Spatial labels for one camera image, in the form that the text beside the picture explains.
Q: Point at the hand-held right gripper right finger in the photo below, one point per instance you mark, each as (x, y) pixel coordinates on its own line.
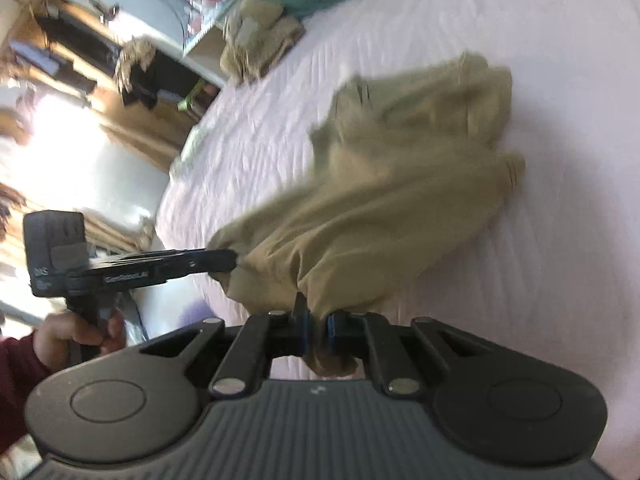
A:
(331, 332)

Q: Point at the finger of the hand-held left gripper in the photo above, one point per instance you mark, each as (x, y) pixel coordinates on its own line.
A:
(210, 260)

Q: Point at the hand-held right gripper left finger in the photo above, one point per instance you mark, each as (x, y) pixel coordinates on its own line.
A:
(302, 335)

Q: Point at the khaki short-sleeved shirt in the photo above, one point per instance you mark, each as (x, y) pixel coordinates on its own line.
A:
(390, 200)

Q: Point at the person's left forearm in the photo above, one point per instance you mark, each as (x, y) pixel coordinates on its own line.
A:
(15, 385)

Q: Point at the person's left hand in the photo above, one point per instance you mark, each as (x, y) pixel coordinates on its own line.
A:
(55, 332)

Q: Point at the white nightstand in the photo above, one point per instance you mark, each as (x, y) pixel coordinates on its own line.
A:
(205, 40)

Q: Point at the folded khaki garment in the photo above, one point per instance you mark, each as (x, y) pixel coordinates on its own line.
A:
(260, 45)

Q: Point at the cluster of small bottles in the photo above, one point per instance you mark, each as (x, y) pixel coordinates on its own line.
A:
(197, 7)

